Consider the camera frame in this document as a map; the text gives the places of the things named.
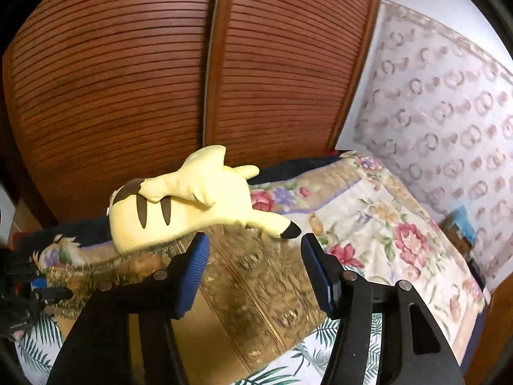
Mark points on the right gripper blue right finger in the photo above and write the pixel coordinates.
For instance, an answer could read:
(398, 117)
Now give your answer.
(414, 349)

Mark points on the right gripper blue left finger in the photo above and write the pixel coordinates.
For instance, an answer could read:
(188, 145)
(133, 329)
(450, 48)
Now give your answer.
(124, 334)

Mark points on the mustard sunflower patterned cloth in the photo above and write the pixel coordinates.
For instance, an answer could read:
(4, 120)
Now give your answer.
(254, 304)

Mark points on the white palm leaf bedsheet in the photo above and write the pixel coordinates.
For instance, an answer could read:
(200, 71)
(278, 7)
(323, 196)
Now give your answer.
(38, 346)

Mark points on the floral pink quilt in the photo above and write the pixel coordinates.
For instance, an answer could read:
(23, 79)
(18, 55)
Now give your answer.
(364, 216)

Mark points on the blue item on box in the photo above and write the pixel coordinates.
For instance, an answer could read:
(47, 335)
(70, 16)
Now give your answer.
(459, 220)

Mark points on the yellow plush toy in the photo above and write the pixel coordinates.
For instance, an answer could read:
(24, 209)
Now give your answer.
(203, 192)

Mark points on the sheer circle patterned curtain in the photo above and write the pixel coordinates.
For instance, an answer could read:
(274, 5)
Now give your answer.
(437, 111)

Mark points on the brown louvered wardrobe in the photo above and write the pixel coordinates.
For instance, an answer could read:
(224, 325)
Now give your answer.
(96, 92)

